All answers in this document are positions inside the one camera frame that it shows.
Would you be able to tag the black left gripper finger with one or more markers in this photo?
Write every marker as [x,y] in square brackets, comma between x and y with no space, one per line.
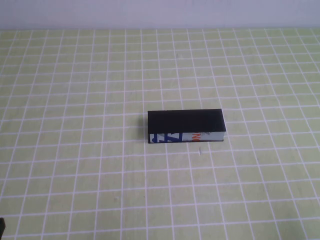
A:
[2,227]

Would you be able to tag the black glasses case printed side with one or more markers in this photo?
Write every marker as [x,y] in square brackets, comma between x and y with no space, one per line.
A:
[185,121]

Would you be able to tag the green white-grid tablecloth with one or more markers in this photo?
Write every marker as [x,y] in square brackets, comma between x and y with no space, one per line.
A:
[75,150]

